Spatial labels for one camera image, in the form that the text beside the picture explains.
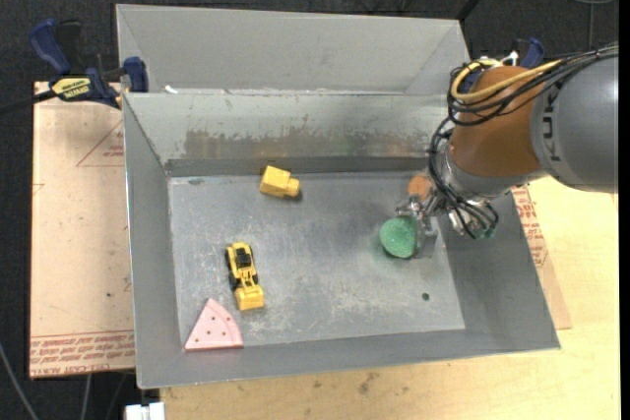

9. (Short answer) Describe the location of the orange ball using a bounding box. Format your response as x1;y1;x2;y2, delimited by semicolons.
407;174;434;201

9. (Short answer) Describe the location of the green foam ball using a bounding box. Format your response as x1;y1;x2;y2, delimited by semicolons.
378;216;420;260

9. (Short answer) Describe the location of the grey metal bin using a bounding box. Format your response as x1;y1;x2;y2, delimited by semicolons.
115;3;562;390

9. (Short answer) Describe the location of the yellow toy block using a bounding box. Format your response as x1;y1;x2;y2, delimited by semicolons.
258;164;301;200

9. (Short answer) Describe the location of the yellow toy loader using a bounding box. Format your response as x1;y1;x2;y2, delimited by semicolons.
224;241;266;312

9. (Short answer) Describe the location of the pink triangular wedge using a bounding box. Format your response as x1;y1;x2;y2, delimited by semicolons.
184;297;245;353

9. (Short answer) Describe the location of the brown cardboard board, red print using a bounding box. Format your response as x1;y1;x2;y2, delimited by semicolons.
29;81;573;380

